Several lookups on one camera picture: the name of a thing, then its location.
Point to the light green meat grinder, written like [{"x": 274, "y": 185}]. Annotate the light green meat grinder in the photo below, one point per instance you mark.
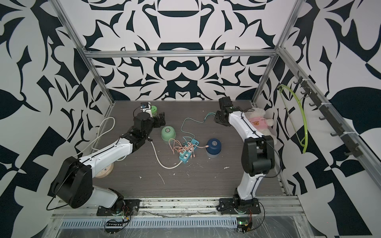
[{"x": 168, "y": 133}]

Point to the pink round clock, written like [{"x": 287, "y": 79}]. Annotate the pink round clock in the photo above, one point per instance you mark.
[{"x": 105, "y": 172}]

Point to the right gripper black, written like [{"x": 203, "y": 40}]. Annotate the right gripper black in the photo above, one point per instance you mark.
[{"x": 217, "y": 117}]

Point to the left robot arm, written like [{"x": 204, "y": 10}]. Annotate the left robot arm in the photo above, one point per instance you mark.
[{"x": 74, "y": 182}]

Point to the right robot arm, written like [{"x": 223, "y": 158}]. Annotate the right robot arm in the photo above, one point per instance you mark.
[{"x": 258, "y": 155}]

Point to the green lidded round tin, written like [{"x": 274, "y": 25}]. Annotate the green lidded round tin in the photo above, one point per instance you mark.
[{"x": 153, "y": 111}]

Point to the black wall hook rail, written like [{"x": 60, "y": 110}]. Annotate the black wall hook rail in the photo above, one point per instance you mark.
[{"x": 331, "y": 115}]

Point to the pink charger plug cube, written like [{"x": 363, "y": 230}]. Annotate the pink charger plug cube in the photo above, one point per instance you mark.
[{"x": 187, "y": 146}]

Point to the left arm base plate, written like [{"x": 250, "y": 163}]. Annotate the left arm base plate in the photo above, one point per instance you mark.
[{"x": 126, "y": 207}]

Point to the teal power strip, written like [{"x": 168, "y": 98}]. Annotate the teal power strip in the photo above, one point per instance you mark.
[{"x": 184, "y": 156}]

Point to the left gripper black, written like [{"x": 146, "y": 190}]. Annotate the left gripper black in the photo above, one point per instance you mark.
[{"x": 161, "y": 119}]

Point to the white teddy bear pink shirt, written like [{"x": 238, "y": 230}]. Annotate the white teddy bear pink shirt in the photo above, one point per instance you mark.
[{"x": 256, "y": 117}]

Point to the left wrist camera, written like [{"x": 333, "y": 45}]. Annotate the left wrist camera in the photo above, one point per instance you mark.
[{"x": 146, "y": 107}]

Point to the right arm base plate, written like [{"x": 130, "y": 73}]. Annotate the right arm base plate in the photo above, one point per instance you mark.
[{"x": 235, "y": 206}]

